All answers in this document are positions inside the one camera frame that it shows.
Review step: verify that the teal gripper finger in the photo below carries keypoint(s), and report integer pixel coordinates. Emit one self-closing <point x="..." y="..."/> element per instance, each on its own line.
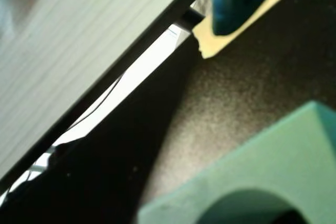
<point x="236" y="3"/>

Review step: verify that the light green arch block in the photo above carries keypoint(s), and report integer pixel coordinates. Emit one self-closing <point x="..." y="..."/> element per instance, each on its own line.
<point x="262" y="161"/>

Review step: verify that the beige masking tape piece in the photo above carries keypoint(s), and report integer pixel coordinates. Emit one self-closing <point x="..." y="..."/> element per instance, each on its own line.
<point x="210" y="47"/>

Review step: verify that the white ribbed panel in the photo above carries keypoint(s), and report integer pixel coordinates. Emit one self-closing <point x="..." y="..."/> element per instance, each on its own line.
<point x="65" y="37"/>

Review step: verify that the black frame strip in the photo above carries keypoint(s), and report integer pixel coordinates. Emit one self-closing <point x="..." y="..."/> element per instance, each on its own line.
<point x="157" y="27"/>

